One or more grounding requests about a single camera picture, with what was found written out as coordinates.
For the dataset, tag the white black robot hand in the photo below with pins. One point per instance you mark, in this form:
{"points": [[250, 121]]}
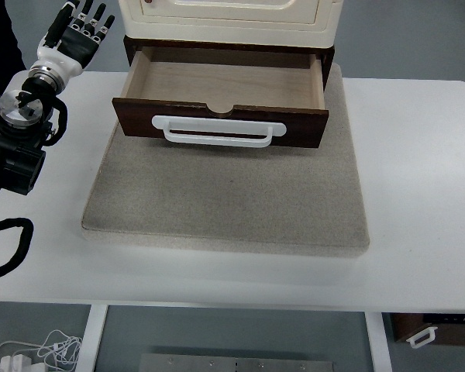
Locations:
{"points": [[58, 62]]}

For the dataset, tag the dark wooden drawer white handle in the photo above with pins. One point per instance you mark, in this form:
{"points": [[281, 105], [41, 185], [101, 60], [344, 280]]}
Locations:
{"points": [[225, 85]]}

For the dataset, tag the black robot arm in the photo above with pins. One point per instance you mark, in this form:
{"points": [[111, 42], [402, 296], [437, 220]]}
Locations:
{"points": [[33, 116]]}

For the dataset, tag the cream plastic cabinet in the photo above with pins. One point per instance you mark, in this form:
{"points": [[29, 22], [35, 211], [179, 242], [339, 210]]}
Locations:
{"points": [[309, 24]]}

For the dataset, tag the dark wooden drawer housing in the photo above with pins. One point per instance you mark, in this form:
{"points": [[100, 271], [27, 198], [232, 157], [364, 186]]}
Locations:
{"points": [[325, 55]]}

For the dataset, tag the beige foam mat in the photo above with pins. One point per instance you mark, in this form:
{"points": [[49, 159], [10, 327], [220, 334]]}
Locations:
{"points": [[277, 200]]}

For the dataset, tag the white table leg left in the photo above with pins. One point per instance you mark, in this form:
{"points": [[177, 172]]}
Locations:
{"points": [[92, 338]]}

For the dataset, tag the white table leg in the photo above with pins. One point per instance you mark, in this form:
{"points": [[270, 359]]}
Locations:
{"points": [[380, 355], [92, 338]]}

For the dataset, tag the white charger adapter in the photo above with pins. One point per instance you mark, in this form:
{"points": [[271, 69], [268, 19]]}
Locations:
{"points": [[17, 363]]}

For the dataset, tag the white table leg right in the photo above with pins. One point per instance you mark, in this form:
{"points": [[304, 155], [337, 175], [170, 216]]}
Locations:
{"points": [[380, 355]]}

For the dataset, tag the brown box white handle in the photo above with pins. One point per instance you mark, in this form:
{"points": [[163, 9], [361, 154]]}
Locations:
{"points": [[420, 329]]}

